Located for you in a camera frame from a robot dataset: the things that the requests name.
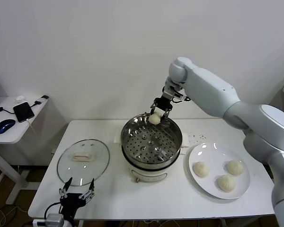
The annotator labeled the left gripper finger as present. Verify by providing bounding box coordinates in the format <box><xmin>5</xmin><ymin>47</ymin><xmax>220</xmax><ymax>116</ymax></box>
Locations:
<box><xmin>79</xmin><ymin>178</ymin><xmax>96</xmax><ymax>204</ymax></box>
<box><xmin>59</xmin><ymin>177</ymin><xmax>73</xmax><ymax>199</ymax></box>

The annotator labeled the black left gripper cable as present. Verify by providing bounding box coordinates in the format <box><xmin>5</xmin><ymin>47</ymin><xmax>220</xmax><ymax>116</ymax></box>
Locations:
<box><xmin>44</xmin><ymin>201</ymin><xmax>62</xmax><ymax>219</ymax></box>

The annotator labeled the steel steamer basket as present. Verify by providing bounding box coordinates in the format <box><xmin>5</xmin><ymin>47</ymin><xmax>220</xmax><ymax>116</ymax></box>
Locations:
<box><xmin>113</xmin><ymin>113</ymin><xmax>191</xmax><ymax>166</ymax></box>

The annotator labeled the white round plate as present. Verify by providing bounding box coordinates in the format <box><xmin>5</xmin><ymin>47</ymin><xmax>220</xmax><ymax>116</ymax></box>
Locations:
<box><xmin>188</xmin><ymin>142</ymin><xmax>251</xmax><ymax>200</ymax></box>

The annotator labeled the white charging cable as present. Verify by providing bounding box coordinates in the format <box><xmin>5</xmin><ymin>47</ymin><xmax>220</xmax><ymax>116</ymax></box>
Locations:
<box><xmin>26</xmin><ymin>120</ymin><xmax>42</xmax><ymax>147</ymax></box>

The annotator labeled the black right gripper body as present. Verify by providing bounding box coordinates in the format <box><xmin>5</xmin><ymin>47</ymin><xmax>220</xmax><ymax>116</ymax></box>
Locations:
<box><xmin>155</xmin><ymin>92</ymin><xmax>174</xmax><ymax>110</ymax></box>

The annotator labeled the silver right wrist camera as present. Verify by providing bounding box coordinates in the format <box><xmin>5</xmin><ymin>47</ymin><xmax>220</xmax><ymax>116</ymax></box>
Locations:
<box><xmin>172</xmin><ymin>88</ymin><xmax>191</xmax><ymax>102</ymax></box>

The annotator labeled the blue computer mouse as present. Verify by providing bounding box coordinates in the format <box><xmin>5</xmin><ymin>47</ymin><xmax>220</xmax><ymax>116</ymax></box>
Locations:
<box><xmin>0</xmin><ymin>119</ymin><xmax>16</xmax><ymax>135</ymax></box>

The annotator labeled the glass pot lid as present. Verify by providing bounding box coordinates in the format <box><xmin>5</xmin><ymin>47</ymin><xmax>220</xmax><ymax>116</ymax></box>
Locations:
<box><xmin>56</xmin><ymin>139</ymin><xmax>110</xmax><ymax>187</ymax></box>

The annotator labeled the white steamed baozi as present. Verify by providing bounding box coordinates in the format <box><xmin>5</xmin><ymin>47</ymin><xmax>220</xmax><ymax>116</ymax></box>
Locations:
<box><xmin>148</xmin><ymin>112</ymin><xmax>162</xmax><ymax>125</ymax></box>
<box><xmin>217</xmin><ymin>174</ymin><xmax>236</xmax><ymax>192</ymax></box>
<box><xmin>193</xmin><ymin>161</ymin><xmax>210</xmax><ymax>178</ymax></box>
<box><xmin>226</xmin><ymin>160</ymin><xmax>245</xmax><ymax>176</ymax></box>

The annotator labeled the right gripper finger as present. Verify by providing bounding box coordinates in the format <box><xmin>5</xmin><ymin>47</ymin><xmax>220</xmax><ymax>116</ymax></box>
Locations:
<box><xmin>149</xmin><ymin>100</ymin><xmax>159</xmax><ymax>116</ymax></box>
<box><xmin>163</xmin><ymin>105</ymin><xmax>173</xmax><ymax>118</ymax></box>

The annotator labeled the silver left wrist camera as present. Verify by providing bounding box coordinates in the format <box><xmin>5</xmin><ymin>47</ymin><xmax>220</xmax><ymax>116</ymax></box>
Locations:
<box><xmin>32</xmin><ymin>213</ymin><xmax>64</xmax><ymax>227</ymax></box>

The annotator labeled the black smartphone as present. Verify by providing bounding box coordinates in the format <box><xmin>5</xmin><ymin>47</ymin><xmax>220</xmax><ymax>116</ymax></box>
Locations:
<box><xmin>13</xmin><ymin>102</ymin><xmax>35</xmax><ymax>123</ymax></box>

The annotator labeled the white side desk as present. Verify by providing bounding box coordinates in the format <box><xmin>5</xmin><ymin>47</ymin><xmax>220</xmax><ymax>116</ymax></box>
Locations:
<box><xmin>0</xmin><ymin>96</ymin><xmax>50</xmax><ymax>205</ymax></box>

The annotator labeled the cream electric cooker base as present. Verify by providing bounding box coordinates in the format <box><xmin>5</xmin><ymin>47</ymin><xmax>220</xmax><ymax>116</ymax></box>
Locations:
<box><xmin>122</xmin><ymin>146</ymin><xmax>191</xmax><ymax>184</ymax></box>

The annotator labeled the white floor cable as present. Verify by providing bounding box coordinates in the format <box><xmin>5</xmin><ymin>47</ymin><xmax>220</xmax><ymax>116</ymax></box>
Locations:
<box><xmin>0</xmin><ymin>205</ymin><xmax>29</xmax><ymax>225</ymax></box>

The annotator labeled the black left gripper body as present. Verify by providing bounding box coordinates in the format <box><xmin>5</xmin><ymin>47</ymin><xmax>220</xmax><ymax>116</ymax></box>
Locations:
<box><xmin>60</xmin><ymin>193</ymin><xmax>86</xmax><ymax>221</ymax></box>

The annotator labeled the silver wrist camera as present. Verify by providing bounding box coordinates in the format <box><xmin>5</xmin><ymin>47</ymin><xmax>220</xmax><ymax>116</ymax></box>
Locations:
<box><xmin>172</xmin><ymin>88</ymin><xmax>191</xmax><ymax>102</ymax></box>
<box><xmin>32</xmin><ymin>213</ymin><xmax>64</xmax><ymax>227</ymax></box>

